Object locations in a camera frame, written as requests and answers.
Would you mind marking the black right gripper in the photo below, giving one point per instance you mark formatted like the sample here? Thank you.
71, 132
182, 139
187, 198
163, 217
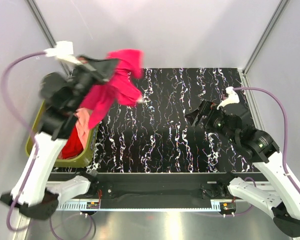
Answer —
209, 108

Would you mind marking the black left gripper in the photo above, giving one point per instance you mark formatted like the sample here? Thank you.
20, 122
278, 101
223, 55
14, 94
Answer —
101, 69

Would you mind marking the magenta pink t-shirt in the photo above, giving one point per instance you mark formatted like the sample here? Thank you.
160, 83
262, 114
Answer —
119, 89

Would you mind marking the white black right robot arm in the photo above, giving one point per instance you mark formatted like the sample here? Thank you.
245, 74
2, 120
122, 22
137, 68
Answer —
234, 122

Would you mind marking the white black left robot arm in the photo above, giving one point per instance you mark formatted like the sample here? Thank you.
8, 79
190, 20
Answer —
63, 97

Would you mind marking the salmon pink shirt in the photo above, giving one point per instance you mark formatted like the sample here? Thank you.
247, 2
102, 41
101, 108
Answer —
82, 125

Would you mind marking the red folded shirt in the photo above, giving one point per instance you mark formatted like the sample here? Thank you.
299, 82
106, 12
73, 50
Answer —
73, 146

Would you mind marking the olive green plastic bin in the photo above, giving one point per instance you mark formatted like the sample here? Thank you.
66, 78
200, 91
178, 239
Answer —
80, 161

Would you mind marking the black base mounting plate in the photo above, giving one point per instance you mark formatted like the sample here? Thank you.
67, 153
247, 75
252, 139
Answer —
167, 187

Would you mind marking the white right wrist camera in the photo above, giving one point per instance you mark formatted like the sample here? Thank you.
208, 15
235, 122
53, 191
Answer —
231, 98

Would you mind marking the aluminium left frame post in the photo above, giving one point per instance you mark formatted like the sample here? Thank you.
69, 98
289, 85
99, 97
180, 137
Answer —
41, 22

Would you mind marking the aluminium frame post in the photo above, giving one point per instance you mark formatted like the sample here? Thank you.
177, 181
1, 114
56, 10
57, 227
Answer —
265, 35
41, 22

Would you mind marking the aluminium right frame post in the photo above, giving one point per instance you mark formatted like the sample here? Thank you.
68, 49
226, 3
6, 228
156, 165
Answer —
265, 35

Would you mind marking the white slotted cable duct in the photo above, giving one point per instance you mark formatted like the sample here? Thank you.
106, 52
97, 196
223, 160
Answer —
152, 206

